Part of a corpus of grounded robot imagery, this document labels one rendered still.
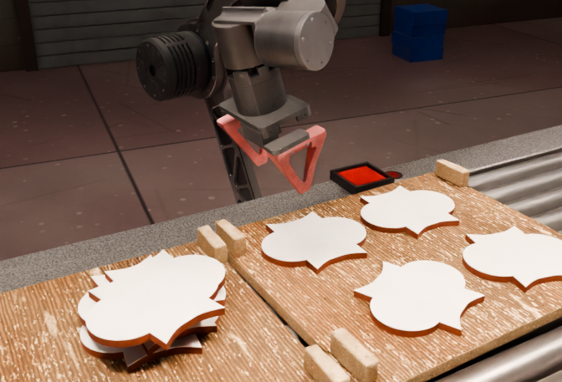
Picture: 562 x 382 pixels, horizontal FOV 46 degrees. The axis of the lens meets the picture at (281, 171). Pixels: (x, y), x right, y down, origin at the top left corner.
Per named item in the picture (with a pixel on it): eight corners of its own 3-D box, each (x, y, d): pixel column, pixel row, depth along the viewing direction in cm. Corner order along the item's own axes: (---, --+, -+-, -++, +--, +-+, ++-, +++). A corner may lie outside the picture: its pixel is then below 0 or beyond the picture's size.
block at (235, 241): (214, 237, 88) (213, 219, 86) (226, 234, 88) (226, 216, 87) (234, 258, 83) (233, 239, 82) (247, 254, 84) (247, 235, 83)
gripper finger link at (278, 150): (291, 213, 72) (270, 140, 67) (258, 190, 78) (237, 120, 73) (339, 185, 75) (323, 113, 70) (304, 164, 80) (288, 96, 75)
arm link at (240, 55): (232, -3, 71) (197, 17, 68) (281, -3, 67) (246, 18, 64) (249, 54, 75) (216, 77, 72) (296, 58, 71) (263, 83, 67)
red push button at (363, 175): (335, 180, 109) (336, 172, 108) (365, 172, 111) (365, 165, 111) (356, 194, 104) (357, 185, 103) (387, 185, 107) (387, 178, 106)
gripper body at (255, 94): (265, 144, 70) (247, 81, 66) (222, 118, 78) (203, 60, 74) (314, 119, 72) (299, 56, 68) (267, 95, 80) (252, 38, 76)
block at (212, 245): (196, 245, 86) (196, 226, 85) (210, 241, 87) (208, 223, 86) (215, 267, 81) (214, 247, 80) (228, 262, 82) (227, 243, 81)
